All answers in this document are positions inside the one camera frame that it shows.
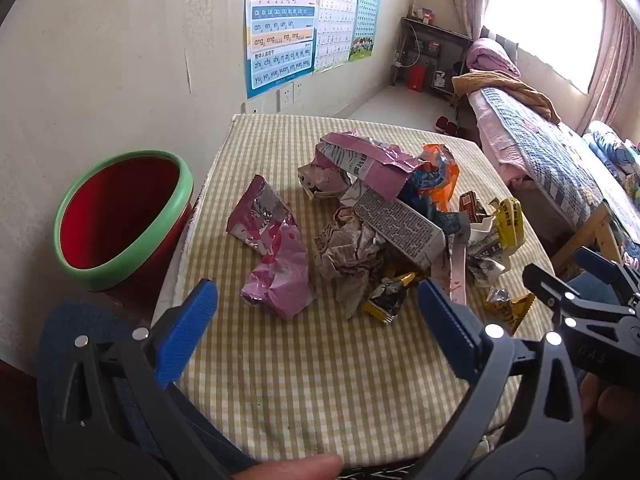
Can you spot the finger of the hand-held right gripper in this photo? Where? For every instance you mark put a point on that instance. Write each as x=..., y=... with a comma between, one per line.
x=550, y=285
x=595, y=262

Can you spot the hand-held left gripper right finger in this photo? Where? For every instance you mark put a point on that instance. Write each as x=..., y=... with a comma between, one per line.
x=450, y=330

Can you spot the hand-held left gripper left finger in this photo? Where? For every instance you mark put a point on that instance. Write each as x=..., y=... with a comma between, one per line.
x=185, y=330

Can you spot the yellow zigzag-edged wrapper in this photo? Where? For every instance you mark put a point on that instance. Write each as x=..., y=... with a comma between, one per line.
x=507, y=307

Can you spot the pink white ice-cream wrapper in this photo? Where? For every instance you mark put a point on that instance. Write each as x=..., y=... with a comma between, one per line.
x=457, y=275

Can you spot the silver yellow snack packet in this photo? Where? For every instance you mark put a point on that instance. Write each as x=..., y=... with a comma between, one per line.
x=390, y=300

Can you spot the silver wrapper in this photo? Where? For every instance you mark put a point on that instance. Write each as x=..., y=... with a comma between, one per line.
x=485, y=262

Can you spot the white paper cup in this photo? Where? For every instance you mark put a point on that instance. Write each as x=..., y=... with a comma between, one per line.
x=480, y=232

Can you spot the pink foil wrapper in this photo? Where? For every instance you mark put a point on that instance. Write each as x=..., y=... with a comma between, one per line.
x=272, y=260

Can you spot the brown snack wrapper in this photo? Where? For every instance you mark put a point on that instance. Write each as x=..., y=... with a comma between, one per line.
x=472, y=200

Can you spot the grey printed carton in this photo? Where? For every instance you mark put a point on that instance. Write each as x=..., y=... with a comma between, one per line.
x=400, y=225

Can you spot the large brown paper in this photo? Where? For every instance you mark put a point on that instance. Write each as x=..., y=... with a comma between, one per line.
x=350, y=255

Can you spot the red bin with green rim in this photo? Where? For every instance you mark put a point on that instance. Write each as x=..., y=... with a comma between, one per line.
x=115, y=220

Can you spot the orange snack wrapper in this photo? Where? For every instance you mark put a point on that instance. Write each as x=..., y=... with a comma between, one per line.
x=442, y=165

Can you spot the purple snack wrapper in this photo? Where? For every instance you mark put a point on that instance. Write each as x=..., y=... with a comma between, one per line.
x=370, y=160

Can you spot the small paper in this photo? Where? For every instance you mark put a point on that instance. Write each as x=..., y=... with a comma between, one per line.
x=322, y=177

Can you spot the person's right hand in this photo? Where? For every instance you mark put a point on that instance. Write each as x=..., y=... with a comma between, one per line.
x=612, y=405

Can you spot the person's left hand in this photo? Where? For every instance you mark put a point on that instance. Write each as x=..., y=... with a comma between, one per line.
x=295, y=467

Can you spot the bed with quilts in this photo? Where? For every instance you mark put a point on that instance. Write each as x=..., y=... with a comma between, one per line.
x=560, y=160

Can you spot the blue printed pillows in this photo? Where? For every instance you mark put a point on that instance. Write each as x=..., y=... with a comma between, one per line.
x=615, y=147

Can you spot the yellow checked tablecloth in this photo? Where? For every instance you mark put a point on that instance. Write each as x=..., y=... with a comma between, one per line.
x=300, y=385

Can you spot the pink bed sheet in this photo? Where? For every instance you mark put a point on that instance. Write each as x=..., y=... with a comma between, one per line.
x=495, y=140

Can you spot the brown blanket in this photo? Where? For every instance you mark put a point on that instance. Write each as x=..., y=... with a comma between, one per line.
x=505, y=85

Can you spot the folded pink quilt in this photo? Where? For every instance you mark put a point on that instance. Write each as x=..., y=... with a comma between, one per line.
x=492, y=57

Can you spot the red bag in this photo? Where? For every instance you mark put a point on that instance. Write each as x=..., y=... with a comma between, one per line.
x=417, y=77

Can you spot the window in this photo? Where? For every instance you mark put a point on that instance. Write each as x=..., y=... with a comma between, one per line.
x=545, y=20

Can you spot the dark metal shelf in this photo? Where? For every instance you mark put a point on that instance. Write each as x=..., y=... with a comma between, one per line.
x=430, y=35

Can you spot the boxes on shelf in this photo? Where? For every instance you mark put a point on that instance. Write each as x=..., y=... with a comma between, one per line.
x=422, y=12

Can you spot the wooden bed frame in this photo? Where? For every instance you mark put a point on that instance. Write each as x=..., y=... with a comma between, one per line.
x=595, y=230

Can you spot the white wall socket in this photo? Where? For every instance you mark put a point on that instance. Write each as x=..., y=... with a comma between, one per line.
x=300, y=91
x=285, y=96

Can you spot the blue lettered wall poster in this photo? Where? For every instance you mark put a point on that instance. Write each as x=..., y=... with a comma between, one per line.
x=280, y=35

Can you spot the white yellow wall chart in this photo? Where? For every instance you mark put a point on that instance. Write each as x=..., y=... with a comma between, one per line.
x=335, y=20

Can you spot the teal wall chart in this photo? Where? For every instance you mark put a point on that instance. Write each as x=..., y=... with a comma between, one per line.
x=365, y=10

